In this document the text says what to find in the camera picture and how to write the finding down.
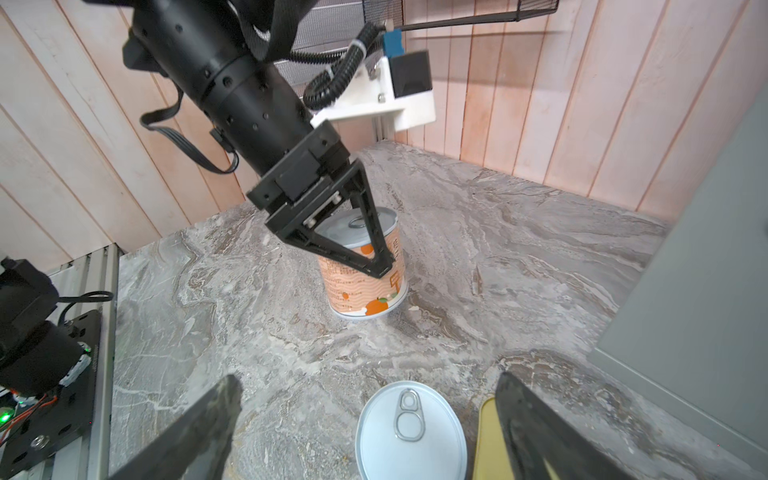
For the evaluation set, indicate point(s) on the black mesh wall basket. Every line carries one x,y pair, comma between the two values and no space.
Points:
330,25

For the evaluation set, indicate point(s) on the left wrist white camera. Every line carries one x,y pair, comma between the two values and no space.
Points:
398,89

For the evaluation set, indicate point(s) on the yellow label can upright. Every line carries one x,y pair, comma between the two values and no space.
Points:
407,430

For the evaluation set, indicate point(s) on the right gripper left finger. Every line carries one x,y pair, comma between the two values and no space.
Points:
197,444

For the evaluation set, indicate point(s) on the grey metal cabinet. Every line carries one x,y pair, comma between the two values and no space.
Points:
692,335

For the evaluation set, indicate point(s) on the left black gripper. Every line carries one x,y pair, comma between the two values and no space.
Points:
320,202

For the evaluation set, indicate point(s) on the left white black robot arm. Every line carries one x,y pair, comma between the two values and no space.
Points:
201,47

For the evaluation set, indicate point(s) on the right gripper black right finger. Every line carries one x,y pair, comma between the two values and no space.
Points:
542,445

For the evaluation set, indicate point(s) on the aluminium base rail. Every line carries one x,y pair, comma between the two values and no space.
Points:
87,455

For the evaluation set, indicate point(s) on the yellow can lying down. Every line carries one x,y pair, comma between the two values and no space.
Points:
491,456

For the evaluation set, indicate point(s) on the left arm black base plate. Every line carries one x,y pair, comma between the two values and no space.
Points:
61,370

